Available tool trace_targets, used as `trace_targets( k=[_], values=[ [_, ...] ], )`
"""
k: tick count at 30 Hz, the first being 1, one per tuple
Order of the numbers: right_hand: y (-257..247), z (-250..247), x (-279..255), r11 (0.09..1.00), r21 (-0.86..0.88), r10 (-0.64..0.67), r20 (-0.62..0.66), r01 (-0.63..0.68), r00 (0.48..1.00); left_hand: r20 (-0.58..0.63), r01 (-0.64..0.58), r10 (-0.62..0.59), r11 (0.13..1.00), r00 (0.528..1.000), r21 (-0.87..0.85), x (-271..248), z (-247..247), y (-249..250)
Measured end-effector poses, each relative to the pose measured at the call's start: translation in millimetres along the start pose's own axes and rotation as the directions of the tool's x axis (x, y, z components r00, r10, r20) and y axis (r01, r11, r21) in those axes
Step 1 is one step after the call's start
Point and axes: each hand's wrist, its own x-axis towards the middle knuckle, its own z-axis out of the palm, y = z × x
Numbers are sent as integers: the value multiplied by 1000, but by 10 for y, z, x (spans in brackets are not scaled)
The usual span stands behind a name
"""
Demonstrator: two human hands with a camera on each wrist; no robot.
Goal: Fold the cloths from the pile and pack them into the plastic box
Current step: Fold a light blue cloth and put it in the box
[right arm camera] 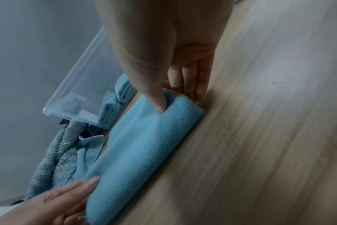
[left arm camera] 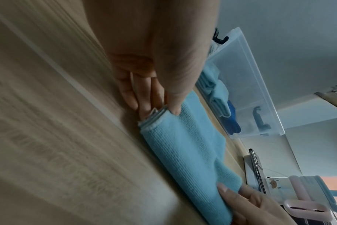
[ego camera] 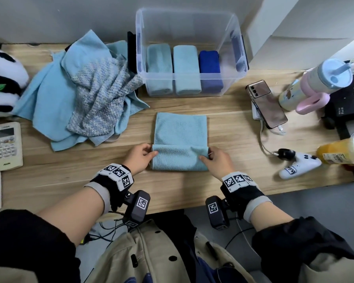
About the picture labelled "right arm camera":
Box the person's right hand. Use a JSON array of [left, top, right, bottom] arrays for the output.
[[93, 0, 233, 115]]

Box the grey striped towel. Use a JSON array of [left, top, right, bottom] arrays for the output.
[[27, 119, 87, 201]]

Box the light blue towel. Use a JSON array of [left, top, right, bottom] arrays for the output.
[[85, 87, 206, 225], [114, 73, 139, 103], [72, 129, 106, 183], [97, 90, 130, 129]]

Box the person's left hand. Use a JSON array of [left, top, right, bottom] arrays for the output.
[[0, 175, 100, 225]]

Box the clear plastic storage box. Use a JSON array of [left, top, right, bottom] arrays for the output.
[[42, 26, 139, 130]]

